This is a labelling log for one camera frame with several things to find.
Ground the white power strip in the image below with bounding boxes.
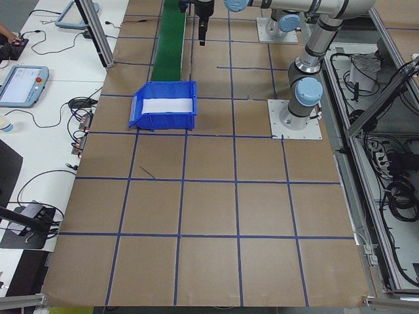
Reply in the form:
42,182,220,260
366,139,403,180

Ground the black cable coil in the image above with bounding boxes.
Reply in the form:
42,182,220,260
378,179,419,224

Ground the black cable adapter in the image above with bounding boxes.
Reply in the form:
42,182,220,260
67,97,99,110

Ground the light blue teach pendant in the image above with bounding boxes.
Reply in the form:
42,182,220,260
54,0,100,31

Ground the small grey box device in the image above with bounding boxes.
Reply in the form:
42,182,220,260
20,201,45,219

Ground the small circuit board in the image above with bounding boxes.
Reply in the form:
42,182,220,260
71,134,88,158
77,111,94,132

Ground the black box with red light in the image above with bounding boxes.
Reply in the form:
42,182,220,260
0,37,30,61

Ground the black flat monitor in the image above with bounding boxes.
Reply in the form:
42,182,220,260
0,139,24,211

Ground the metal bar V-shaped frame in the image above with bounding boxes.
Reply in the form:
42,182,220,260
307,0,419,297

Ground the bare person hand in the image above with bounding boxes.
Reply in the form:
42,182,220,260
0,23,16,46

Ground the small grey bracket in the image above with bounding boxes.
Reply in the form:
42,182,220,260
362,243,378,266

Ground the white paper cup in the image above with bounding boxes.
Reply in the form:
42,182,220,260
0,114,16,134

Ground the blue plastic storage bin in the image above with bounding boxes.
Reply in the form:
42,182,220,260
127,80,198,132

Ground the red conveyor power wire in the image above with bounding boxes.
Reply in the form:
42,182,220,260
119,18,162,26

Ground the teach pendant with lit screen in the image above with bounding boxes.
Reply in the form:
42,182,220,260
0,65,50,109

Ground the black pendant cable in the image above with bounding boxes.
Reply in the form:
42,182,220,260
18,29,89,57

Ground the green conveyor belt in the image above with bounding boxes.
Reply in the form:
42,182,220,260
151,0,188,82

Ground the aluminium extrusion bar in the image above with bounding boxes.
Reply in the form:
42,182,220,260
0,292,49,310
361,294,419,307

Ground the aluminium extrusion post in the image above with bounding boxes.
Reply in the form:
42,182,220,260
74,0,115,69

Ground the black device on table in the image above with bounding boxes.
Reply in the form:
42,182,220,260
0,205,57,251

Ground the white crumpled bag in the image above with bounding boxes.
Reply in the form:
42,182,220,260
349,53,382,93

